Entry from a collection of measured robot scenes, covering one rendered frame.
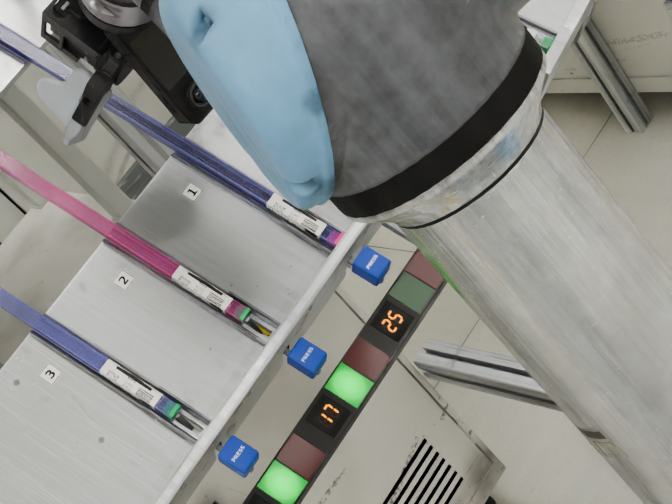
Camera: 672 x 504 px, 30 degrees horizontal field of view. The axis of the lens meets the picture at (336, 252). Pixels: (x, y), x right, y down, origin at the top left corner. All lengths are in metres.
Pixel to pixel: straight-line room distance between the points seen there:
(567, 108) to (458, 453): 0.93
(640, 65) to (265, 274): 1.19
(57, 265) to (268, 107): 1.37
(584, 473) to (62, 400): 0.92
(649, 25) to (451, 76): 1.65
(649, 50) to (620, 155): 0.21
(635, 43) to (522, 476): 0.76
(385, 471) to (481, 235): 1.16
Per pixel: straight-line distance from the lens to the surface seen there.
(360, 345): 1.17
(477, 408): 2.05
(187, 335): 1.17
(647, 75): 2.25
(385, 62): 0.50
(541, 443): 1.94
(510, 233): 0.55
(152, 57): 1.07
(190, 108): 1.09
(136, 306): 1.18
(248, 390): 1.13
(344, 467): 1.64
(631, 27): 2.18
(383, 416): 1.67
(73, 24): 1.10
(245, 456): 1.12
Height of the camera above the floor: 1.34
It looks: 31 degrees down
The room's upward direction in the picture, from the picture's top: 42 degrees counter-clockwise
